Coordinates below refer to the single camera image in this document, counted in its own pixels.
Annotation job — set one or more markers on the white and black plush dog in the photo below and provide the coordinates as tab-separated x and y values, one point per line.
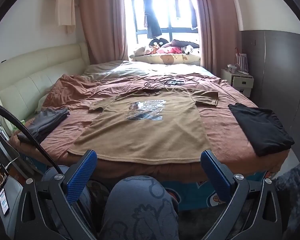
190	50

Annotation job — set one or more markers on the black gooseneck holder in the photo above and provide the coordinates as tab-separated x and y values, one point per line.
22	127

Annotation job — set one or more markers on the bear print cushion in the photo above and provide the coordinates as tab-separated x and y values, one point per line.
165	59

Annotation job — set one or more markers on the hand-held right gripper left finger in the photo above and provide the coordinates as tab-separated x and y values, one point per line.
81	177

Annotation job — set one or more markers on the folded grey clothes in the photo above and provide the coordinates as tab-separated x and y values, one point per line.
42	125

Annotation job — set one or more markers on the cream padded headboard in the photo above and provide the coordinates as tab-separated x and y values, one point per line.
35	80

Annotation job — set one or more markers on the blue cartoon print bedsheet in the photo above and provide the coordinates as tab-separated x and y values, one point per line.
197	192

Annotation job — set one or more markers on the white nightstand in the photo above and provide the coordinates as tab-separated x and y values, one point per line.
240	82

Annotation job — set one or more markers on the pink and red cloth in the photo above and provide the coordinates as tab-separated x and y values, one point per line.
175	47

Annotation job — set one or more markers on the black framed window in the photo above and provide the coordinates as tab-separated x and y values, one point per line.
182	20

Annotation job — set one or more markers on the short dark hanging garment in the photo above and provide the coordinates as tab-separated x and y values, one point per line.
177	2

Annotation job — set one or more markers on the folded black clothes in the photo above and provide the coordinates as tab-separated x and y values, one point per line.
262	130

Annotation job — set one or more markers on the black round plush toy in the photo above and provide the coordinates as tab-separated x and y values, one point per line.
157	43

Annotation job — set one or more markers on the brown printed T-shirt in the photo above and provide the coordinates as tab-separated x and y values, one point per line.
140	135

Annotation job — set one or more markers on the long dark hanging garment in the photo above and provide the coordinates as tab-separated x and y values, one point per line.
152	22

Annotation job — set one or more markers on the grey beige duvet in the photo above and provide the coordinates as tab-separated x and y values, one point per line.
120	68

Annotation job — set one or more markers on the beige plush toy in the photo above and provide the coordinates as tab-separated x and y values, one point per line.
141	51

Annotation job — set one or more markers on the reddish brown bed blanket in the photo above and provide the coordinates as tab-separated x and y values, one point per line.
72	97

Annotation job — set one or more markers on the pink striped gift bag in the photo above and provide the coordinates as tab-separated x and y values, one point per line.
241	62

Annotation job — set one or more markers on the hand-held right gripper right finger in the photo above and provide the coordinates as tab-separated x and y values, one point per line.
216	177

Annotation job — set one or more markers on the cream hanging cloth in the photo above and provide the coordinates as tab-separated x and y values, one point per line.
65	7

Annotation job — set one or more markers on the pink curtain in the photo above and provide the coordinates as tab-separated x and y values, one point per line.
100	17
212	30

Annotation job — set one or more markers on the phone with white screen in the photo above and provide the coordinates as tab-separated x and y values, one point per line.
4	202

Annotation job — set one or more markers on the person's grey printed pants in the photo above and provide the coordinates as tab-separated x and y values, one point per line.
140	210

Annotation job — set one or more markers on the grey wardrobe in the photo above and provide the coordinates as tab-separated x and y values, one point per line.
277	80

